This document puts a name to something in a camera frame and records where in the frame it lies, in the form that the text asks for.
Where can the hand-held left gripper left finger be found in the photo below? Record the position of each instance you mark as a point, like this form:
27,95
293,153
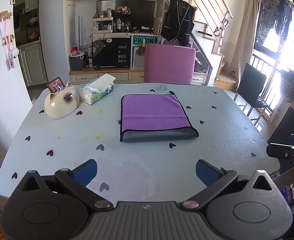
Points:
85,173

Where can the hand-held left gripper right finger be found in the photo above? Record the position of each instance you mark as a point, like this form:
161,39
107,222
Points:
207,174

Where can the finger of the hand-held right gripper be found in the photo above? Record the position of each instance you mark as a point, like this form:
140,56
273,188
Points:
282,150

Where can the purple towel with grey underside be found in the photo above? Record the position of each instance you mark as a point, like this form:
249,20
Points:
153,111

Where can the black chair beside table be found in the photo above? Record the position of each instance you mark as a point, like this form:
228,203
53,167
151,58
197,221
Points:
288,122

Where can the colourful printed packet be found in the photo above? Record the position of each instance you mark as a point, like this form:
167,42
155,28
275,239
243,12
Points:
289,193

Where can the dark clothes on drying rack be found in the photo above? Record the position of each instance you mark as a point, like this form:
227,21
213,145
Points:
292,87

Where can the cream cat-shaped ceramic holder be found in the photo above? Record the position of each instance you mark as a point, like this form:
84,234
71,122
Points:
59,106

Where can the black chair with metal legs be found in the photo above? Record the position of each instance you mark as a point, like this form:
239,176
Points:
252,85

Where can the tissue pack with leaf print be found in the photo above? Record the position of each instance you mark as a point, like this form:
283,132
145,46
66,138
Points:
96,92

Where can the small brown framed box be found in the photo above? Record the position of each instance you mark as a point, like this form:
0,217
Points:
54,82

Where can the small round clear lid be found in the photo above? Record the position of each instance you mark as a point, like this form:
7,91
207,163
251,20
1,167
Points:
164,86

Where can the cream television cabinet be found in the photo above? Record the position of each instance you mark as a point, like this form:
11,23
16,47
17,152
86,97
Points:
106,76

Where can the grey storage basket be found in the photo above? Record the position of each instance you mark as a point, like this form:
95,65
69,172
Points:
76,63

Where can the pink chair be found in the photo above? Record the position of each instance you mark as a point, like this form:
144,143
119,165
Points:
169,63

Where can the white staircase with railing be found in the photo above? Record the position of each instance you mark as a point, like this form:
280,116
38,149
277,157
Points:
212,52

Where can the cream kitchen base cabinet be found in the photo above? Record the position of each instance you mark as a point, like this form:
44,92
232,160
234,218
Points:
33,63

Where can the beige curtain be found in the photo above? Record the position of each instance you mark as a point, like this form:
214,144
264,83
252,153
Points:
244,35

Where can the black board with white lettering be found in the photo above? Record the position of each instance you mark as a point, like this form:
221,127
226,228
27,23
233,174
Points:
111,52

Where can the white perforated metal cage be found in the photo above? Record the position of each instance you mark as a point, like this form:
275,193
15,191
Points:
136,58

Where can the green sign plate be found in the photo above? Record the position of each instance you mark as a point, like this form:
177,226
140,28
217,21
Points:
144,40

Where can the white shelf organiser with bottles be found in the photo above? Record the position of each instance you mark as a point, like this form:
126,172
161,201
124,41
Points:
102,24

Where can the black jacket with white trim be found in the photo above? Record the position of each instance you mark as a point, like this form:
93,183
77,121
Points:
178,22

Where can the dark hanging clothes on rail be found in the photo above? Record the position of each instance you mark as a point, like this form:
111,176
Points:
274,17

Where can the pink wall hanging ornament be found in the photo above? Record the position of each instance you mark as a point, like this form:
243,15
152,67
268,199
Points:
10,47

